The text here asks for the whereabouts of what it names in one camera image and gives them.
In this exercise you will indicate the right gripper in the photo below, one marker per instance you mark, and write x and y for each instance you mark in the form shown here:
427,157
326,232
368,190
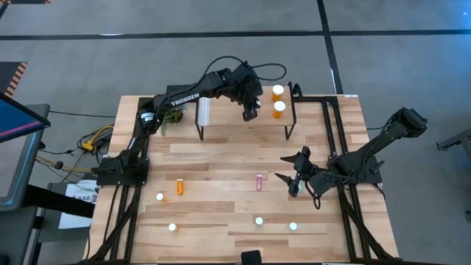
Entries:
305,169

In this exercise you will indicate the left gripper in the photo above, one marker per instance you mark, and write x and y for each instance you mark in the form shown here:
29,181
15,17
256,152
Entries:
250,88

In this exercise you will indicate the large orange medicine bottle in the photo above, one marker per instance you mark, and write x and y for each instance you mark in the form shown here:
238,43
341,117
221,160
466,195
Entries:
277,91
279,108

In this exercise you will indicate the pink medicine bottle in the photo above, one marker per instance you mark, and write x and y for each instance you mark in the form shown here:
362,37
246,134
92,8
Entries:
260,182

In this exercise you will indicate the small orange medicine bottle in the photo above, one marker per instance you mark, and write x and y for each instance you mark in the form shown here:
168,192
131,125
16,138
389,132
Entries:
171,227
179,186
160,197

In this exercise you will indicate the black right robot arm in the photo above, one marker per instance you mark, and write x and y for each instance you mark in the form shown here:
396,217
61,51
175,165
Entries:
368,154

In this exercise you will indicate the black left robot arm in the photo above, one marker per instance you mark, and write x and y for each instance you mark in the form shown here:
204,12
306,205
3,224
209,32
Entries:
184,96

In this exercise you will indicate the wooden shelf black legs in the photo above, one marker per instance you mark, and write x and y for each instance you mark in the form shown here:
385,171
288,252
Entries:
228,114

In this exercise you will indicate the black loop hook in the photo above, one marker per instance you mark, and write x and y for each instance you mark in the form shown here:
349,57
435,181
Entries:
299,87

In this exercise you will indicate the green potted plant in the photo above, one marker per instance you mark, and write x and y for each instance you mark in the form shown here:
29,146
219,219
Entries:
173,117

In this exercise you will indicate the black rounded object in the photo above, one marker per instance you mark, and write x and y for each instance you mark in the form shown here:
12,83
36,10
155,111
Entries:
251,257

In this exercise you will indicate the grey furniture piece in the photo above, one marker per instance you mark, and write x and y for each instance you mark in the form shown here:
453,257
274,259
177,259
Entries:
458,141

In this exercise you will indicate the white printed paper sheet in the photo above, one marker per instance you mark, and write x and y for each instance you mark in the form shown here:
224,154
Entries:
79,189

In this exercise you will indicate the black cart crossbar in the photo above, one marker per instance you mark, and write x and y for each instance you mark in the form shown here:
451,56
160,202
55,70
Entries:
62,202

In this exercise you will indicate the blue screen monitor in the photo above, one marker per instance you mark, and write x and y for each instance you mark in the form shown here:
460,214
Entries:
18,117

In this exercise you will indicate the black orange striped mat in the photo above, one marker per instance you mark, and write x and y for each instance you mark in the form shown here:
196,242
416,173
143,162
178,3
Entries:
22,1
7,75

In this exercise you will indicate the grey equipment cart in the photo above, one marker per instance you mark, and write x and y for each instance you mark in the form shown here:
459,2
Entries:
14,173

